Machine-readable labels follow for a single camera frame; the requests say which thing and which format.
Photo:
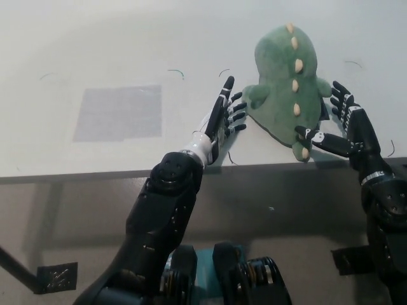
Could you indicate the black table leg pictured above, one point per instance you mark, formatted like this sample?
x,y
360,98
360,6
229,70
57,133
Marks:
x,y
17,265

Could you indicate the white and black right hand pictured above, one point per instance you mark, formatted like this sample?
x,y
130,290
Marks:
x,y
362,139

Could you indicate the grey translucent tape patch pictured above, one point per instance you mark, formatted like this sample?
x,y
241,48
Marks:
x,y
119,112

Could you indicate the black and teal robot body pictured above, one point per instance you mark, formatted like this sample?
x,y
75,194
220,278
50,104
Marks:
x,y
222,273

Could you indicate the white and black left hand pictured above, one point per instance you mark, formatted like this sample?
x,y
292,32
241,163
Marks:
x,y
214,117

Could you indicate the green plush dinosaur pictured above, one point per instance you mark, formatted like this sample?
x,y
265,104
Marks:
x,y
280,79

